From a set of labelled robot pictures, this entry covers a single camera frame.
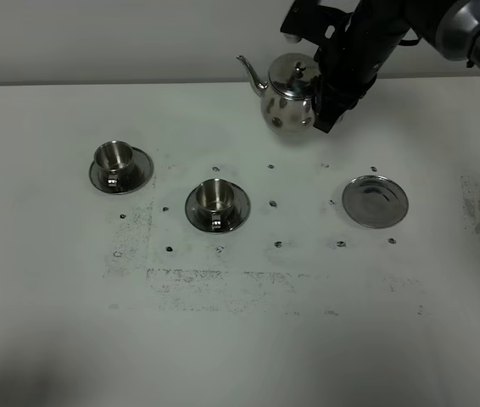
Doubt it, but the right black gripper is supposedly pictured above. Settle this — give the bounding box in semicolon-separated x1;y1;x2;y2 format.
314;0;410;133

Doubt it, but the stainless steel teapot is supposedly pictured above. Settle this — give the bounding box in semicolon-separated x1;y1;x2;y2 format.
237;53;320;145

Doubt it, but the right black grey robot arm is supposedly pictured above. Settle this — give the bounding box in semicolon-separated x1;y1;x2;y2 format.
281;0;480;132

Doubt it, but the steel teapot saucer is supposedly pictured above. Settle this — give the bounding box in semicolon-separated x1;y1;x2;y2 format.
342;175;409;229

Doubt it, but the middle stainless steel teacup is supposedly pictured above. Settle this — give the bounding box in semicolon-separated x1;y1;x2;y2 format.
193;178;235;231

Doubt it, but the stainless steel teacup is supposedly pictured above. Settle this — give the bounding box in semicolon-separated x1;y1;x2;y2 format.
93;140;134;189
193;178;235;231

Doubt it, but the left stainless steel teacup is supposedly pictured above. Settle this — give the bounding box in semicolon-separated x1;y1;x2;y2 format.
93;140;134;189

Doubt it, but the middle steel saucer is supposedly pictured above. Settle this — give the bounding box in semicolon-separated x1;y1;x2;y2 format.
185;180;251;234

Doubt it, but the left steel saucer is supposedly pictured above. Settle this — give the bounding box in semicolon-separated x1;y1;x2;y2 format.
88;147;153;195

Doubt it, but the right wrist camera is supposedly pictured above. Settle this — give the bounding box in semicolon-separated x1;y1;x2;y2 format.
280;0;348;46

